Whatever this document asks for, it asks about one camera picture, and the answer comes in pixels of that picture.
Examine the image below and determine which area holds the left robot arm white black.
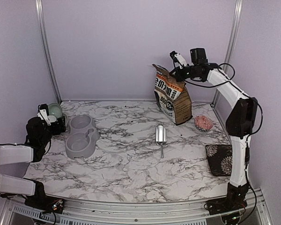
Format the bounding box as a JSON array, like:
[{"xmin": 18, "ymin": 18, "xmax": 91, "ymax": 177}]
[{"xmin": 0, "ymin": 117, "xmax": 66, "ymax": 214}]

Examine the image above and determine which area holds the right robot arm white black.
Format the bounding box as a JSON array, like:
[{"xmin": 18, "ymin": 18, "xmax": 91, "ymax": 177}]
[{"xmin": 170, "ymin": 48, "xmax": 262, "ymax": 215}]

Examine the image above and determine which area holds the grey double pet bowl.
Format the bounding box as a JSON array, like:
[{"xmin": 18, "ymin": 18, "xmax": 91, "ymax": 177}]
[{"xmin": 65, "ymin": 114, "xmax": 100, "ymax": 159}]

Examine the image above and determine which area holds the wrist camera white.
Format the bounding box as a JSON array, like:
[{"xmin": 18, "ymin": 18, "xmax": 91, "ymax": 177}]
[
  {"xmin": 37, "ymin": 104, "xmax": 51, "ymax": 126},
  {"xmin": 170, "ymin": 51, "xmax": 188, "ymax": 69}
]

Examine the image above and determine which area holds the red patterned small bowl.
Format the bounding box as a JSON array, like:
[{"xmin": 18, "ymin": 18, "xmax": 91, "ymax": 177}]
[{"xmin": 194, "ymin": 115, "xmax": 214, "ymax": 132}]

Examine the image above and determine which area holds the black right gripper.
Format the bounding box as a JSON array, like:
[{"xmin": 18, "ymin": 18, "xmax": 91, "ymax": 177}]
[{"xmin": 169, "ymin": 65, "xmax": 200, "ymax": 82}]

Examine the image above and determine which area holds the front aluminium rail base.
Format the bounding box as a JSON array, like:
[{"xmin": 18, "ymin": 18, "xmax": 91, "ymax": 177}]
[{"xmin": 0, "ymin": 189, "xmax": 273, "ymax": 225}]

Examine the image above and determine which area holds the brown dog food bag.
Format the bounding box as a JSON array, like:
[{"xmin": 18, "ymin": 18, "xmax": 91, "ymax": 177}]
[{"xmin": 152, "ymin": 64, "xmax": 192, "ymax": 125}]

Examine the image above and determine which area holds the metal food scoop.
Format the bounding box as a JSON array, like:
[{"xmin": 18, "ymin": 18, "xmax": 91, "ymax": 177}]
[{"xmin": 155, "ymin": 125, "xmax": 167, "ymax": 158}]

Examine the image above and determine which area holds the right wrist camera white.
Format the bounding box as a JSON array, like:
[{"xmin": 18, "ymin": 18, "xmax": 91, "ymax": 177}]
[{"xmin": 170, "ymin": 51, "xmax": 188, "ymax": 69}]

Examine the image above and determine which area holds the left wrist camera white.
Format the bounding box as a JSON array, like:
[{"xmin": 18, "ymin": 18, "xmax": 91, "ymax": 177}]
[{"xmin": 37, "ymin": 104, "xmax": 51, "ymax": 126}]

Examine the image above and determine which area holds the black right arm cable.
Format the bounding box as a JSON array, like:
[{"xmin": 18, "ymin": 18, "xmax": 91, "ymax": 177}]
[{"xmin": 185, "ymin": 62, "xmax": 264, "ymax": 135}]

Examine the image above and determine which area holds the right aluminium frame post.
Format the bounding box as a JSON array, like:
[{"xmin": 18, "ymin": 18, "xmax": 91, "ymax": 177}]
[{"xmin": 211, "ymin": 0, "xmax": 244, "ymax": 108}]

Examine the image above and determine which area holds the white orange bowl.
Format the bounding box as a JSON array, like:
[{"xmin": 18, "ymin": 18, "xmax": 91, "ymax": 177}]
[{"xmin": 47, "ymin": 115, "xmax": 57, "ymax": 123}]

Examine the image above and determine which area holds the aluminium frame post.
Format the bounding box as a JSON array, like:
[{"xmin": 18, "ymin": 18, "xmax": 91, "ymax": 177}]
[
  {"xmin": 35, "ymin": 0, "xmax": 62, "ymax": 104},
  {"xmin": 211, "ymin": 0, "xmax": 244, "ymax": 108}
]

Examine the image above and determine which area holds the green ceramic bowl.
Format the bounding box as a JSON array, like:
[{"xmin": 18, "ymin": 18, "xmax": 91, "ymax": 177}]
[{"xmin": 48, "ymin": 103, "xmax": 63, "ymax": 119}]

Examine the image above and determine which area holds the black floral square plate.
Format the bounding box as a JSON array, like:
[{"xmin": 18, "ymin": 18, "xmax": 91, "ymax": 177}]
[{"xmin": 205, "ymin": 144, "xmax": 232, "ymax": 177}]

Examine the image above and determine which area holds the left aluminium frame post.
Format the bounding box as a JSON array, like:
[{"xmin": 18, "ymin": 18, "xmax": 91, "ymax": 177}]
[{"xmin": 35, "ymin": 0, "xmax": 62, "ymax": 104}]

